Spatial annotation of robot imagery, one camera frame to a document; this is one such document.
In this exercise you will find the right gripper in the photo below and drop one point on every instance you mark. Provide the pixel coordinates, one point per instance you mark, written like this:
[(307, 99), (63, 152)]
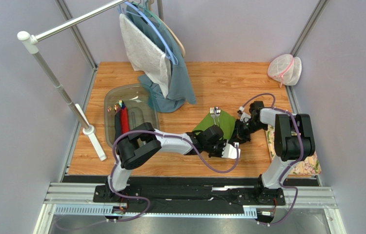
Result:
[(241, 132)]

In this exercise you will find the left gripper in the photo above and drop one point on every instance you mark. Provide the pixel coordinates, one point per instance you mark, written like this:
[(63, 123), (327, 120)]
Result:
[(219, 154)]

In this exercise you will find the green paper napkin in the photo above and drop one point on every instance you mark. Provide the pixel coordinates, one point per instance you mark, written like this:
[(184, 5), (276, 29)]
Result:
[(226, 123)]

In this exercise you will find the silver spoon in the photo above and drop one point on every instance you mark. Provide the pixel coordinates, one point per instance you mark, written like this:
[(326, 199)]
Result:
[(217, 114)]

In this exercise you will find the silver fork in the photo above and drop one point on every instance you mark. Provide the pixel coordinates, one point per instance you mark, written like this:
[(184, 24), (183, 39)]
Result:
[(212, 114)]

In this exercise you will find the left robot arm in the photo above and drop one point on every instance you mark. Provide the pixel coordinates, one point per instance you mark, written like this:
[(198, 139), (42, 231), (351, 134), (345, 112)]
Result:
[(133, 149)]

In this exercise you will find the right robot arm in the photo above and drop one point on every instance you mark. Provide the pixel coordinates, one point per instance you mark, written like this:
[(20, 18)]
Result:
[(293, 143)]

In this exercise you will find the blue-grey hanging shirt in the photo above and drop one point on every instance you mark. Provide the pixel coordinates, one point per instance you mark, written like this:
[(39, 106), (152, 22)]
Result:
[(180, 86)]

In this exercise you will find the floral tray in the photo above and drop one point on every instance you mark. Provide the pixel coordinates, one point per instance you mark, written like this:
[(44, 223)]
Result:
[(309, 167)]

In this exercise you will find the white mesh laundry bag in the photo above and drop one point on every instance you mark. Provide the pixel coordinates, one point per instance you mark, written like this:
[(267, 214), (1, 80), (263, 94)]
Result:
[(285, 69)]

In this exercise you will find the clear plastic container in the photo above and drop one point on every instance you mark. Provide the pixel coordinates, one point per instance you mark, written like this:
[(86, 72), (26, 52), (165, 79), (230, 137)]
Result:
[(139, 102)]

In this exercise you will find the iridescent utensil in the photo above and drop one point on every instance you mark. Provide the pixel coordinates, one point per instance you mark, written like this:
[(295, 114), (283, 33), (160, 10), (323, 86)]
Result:
[(116, 107)]

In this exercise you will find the grey hanging towel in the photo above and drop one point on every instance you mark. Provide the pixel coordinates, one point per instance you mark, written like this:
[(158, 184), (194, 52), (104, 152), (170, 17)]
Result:
[(145, 55)]

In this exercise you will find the green clothes hanger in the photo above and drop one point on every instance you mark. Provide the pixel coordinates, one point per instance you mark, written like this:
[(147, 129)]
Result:
[(145, 5)]

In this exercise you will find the wooden clothes hanger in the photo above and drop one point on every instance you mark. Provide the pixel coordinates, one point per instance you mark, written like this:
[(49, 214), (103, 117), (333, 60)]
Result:
[(160, 16)]

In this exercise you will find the blue clothes hanger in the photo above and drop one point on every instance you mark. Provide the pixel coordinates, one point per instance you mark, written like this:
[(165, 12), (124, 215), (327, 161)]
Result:
[(141, 14)]

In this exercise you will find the metal clothes rack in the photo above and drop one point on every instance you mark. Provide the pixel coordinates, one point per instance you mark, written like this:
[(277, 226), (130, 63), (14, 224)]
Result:
[(30, 43)]

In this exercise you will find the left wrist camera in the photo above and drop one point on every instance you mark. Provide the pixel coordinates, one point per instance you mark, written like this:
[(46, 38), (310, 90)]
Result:
[(231, 151)]

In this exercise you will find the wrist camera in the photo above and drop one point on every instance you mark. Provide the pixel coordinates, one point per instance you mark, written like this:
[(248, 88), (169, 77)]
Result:
[(243, 115), (231, 151)]

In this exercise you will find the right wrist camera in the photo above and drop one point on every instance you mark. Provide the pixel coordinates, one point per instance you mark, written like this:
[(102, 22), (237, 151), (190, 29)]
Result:
[(243, 115)]

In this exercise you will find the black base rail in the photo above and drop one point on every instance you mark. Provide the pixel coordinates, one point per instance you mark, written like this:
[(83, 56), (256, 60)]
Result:
[(190, 195)]

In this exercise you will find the red handled utensil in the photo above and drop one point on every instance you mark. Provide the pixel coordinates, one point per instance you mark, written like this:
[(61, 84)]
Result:
[(124, 120)]

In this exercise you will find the dark blue handled utensil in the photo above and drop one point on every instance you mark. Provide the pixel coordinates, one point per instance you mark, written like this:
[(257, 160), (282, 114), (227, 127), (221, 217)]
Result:
[(118, 124)]

